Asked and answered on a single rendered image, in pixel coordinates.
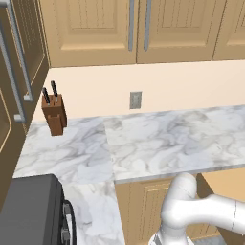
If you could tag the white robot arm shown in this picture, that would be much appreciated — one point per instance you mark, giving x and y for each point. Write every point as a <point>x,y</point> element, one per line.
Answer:
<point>178,210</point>

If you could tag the tan base cupboard drawer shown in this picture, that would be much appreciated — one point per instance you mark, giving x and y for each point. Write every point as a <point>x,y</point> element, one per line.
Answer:
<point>226,183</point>

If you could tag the brown wooden knife block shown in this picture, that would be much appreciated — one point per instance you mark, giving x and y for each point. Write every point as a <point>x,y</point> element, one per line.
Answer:
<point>55,115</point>

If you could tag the tan base cupboard door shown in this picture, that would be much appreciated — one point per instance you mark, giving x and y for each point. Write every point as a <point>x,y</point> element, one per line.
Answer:
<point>140,210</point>

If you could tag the grey stove knob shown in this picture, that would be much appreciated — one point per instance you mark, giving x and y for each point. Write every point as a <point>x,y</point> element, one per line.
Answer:
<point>67,211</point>
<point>65,236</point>

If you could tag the brown tall cupboard door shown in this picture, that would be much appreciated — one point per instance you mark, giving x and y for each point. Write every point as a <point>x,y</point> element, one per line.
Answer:
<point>4,137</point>
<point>36,48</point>

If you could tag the dark grey stove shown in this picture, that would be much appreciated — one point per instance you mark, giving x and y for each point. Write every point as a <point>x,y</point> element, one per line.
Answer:
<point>28,210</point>

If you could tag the grey wall outlet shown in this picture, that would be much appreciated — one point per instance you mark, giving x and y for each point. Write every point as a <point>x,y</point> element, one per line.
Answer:
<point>136,100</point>

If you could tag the tan wall cupboard door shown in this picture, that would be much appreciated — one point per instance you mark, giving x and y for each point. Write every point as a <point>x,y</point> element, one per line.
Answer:
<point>95,38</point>
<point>233,32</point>
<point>182,35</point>

